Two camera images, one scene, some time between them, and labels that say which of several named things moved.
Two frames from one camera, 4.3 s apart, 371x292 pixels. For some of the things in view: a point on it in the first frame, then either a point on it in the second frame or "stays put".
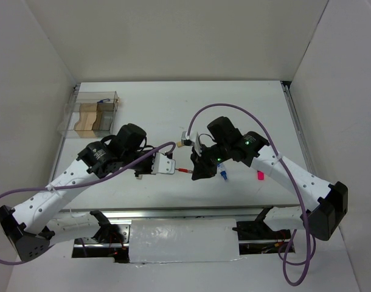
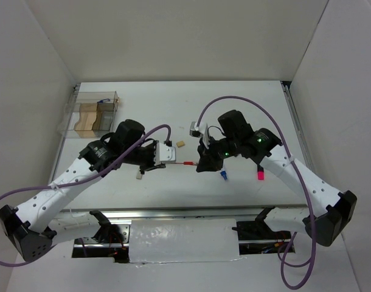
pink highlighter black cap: (260, 175) stays put
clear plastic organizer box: (90, 115) stays put
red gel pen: (184, 170) -> (188, 163)
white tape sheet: (187, 240) stays put
